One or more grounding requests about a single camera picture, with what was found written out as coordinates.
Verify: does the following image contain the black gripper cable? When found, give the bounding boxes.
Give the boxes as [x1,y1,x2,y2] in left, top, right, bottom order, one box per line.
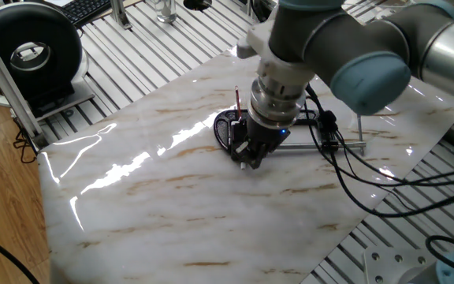
[303,82,454,219]

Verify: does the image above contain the black keyboard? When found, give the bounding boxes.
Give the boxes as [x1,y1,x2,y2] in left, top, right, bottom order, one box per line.
[60,0,114,27]

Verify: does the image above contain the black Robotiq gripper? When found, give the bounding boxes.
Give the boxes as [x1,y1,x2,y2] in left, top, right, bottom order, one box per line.
[232,117,292,170]

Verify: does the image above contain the clear drinking glass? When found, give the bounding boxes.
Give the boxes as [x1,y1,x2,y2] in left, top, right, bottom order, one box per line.
[154,0,178,24]

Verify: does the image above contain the marble pattern mat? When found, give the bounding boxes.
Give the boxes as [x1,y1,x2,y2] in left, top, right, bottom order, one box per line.
[36,39,454,284]

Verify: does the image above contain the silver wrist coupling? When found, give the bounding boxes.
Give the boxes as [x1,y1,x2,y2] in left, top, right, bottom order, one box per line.
[247,77,307,130]

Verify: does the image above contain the black floor cable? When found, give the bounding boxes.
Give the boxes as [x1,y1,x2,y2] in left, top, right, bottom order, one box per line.
[0,222,41,284]

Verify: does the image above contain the black C-clamp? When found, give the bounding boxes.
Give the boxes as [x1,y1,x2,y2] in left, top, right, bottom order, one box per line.
[213,108,367,157]

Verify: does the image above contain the silver mounting plate with holes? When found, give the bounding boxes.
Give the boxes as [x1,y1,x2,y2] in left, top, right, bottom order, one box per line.
[363,246,439,284]

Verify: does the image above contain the aluminium frame post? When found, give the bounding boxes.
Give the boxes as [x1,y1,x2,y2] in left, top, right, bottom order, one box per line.
[0,15,50,150]
[110,0,133,31]

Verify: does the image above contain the black cable by post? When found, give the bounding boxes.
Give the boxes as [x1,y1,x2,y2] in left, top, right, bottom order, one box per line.
[12,125,39,165]

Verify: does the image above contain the black looped cable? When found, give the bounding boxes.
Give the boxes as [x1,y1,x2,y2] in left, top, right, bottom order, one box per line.
[425,235,454,278]

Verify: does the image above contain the black white crank pencil sharpener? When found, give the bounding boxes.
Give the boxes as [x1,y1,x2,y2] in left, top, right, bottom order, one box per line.
[229,120,252,170]

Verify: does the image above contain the white wrist adapter bracket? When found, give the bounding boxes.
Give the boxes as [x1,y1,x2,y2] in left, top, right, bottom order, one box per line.
[236,17,317,86]

